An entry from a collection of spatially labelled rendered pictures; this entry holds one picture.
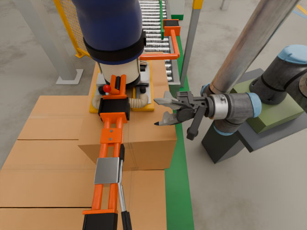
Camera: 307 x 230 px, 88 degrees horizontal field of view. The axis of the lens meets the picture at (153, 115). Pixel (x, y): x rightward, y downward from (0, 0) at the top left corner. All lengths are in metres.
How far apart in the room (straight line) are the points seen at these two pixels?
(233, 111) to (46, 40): 1.98
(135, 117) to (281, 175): 1.58
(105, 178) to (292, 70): 0.87
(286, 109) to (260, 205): 0.93
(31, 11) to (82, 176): 1.58
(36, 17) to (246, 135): 2.02
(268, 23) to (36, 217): 1.27
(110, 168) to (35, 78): 2.41
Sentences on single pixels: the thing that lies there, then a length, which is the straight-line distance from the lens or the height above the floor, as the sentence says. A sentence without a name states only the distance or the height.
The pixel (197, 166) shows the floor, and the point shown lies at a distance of 1.65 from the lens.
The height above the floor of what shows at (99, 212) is 1.10.
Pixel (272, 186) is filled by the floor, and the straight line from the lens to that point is 1.88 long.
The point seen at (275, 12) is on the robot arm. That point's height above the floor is 1.34.
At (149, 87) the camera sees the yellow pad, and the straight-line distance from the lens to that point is 0.78.
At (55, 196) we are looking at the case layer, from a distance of 1.14.
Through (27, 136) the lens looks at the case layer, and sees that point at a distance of 1.41.
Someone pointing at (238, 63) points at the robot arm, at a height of 1.19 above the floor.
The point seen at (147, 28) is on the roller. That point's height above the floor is 0.53.
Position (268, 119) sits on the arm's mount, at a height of 0.84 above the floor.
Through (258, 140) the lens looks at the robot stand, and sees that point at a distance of 1.04.
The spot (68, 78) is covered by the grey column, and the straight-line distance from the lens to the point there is 2.47.
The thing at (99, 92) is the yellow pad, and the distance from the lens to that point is 0.80.
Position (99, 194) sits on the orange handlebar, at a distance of 0.47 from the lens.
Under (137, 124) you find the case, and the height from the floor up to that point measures 0.94.
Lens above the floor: 1.53
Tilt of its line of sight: 56 degrees down
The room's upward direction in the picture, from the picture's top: straight up
